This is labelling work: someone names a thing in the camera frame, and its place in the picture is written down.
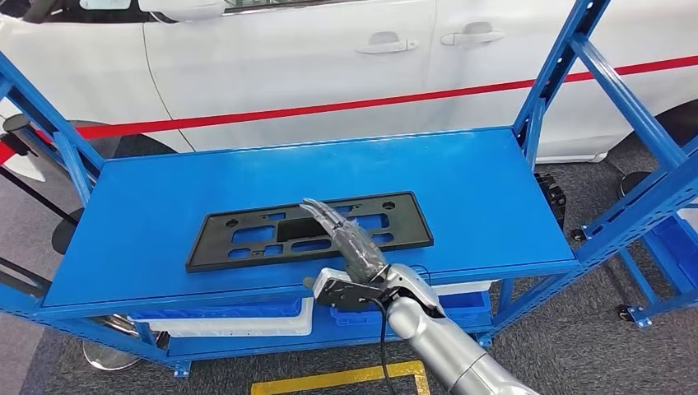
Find black plastic plate frame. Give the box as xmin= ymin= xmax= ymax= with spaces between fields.
xmin=185 ymin=190 xmax=435 ymax=274

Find blue metal shelf rack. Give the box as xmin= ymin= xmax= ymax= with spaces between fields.
xmin=0 ymin=0 xmax=698 ymax=380
xmin=616 ymin=209 xmax=698 ymax=330

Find long red barrier belt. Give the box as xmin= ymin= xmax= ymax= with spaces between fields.
xmin=76 ymin=54 xmax=698 ymax=140

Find blue plastic bin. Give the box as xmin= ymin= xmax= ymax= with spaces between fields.
xmin=328 ymin=290 xmax=494 ymax=328
xmin=129 ymin=296 xmax=305 ymax=321

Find white car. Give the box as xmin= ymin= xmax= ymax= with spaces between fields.
xmin=0 ymin=0 xmax=698 ymax=184

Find black ribbed object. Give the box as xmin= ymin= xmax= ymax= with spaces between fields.
xmin=534 ymin=171 xmax=568 ymax=230

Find black base stanchion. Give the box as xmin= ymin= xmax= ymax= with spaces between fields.
xmin=0 ymin=165 xmax=87 ymax=256

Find dark round stanchion base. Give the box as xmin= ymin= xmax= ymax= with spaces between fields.
xmin=617 ymin=170 xmax=654 ymax=200

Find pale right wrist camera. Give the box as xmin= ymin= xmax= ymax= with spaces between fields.
xmin=303 ymin=267 xmax=356 ymax=301

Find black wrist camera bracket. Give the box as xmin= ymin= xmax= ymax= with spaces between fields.
xmin=314 ymin=275 xmax=393 ymax=314

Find black cable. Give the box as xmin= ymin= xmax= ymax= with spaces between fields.
xmin=373 ymin=294 xmax=399 ymax=395

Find chrome stanchion post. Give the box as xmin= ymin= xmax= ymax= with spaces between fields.
xmin=0 ymin=254 xmax=144 ymax=373

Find black-topped stanchion post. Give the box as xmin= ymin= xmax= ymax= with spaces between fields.
xmin=2 ymin=113 xmax=35 ymax=159

